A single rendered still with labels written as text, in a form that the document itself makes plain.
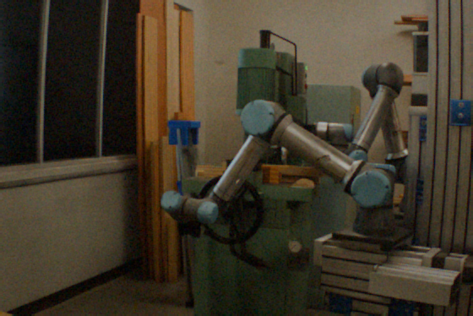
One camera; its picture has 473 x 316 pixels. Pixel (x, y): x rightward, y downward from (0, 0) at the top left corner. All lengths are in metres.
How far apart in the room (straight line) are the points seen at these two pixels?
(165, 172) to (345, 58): 1.93
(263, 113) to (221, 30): 3.44
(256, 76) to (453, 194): 1.05
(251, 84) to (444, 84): 0.93
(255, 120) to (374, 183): 0.42
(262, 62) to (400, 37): 2.44
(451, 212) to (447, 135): 0.26
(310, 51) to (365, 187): 3.25
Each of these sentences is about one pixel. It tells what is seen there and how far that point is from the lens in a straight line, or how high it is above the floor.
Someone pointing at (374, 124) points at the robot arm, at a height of 1.18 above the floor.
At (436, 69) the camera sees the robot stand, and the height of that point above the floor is 1.38.
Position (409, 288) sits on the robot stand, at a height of 0.70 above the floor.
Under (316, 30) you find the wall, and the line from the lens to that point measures 4.78.
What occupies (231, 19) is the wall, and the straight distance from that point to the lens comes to 5.05.
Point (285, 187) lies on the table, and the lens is 2.28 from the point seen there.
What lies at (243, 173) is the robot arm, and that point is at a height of 0.99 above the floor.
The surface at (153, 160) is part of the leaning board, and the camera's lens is 3.69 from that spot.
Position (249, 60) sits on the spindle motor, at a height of 1.45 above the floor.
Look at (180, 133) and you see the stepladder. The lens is 3.22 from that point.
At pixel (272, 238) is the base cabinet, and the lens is 2.33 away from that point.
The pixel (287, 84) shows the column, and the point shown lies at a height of 1.36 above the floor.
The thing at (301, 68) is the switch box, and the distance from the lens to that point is 2.71.
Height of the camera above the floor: 1.18
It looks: 4 degrees down
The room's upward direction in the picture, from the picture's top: 2 degrees clockwise
